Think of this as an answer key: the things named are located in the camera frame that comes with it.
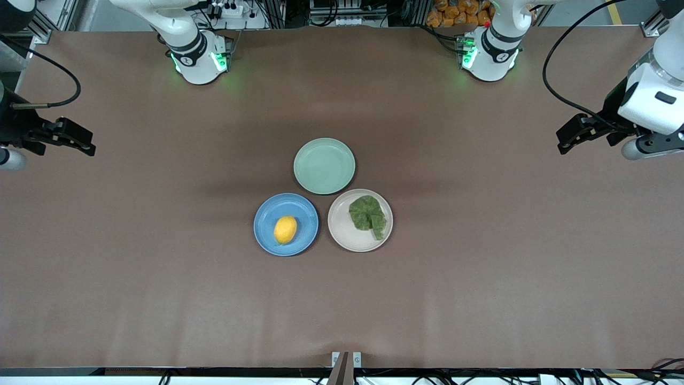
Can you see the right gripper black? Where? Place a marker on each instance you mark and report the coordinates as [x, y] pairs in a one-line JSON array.
[[14, 128]]

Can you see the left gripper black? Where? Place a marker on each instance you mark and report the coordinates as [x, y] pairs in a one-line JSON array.
[[611, 118]]

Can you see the yellow lemon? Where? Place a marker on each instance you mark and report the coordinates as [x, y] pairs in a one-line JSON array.
[[285, 230]]

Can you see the green lettuce leaf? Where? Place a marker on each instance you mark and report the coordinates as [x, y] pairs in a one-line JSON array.
[[367, 215]]

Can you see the orange snack packs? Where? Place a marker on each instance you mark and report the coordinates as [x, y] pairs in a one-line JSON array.
[[457, 13]]

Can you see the white power strip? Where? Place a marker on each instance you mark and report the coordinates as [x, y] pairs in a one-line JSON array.
[[227, 9]]

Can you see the blue plate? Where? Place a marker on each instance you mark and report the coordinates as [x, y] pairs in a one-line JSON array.
[[267, 224]]

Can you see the green plate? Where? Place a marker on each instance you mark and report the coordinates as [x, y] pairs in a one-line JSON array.
[[324, 166]]

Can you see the beige plate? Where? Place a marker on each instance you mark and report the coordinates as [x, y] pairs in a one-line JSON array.
[[342, 232]]

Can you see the aluminium frame profile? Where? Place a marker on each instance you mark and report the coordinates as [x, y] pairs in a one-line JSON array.
[[653, 24], [45, 24]]

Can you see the metal table edge bracket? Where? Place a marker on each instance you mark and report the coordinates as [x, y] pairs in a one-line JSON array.
[[346, 366]]

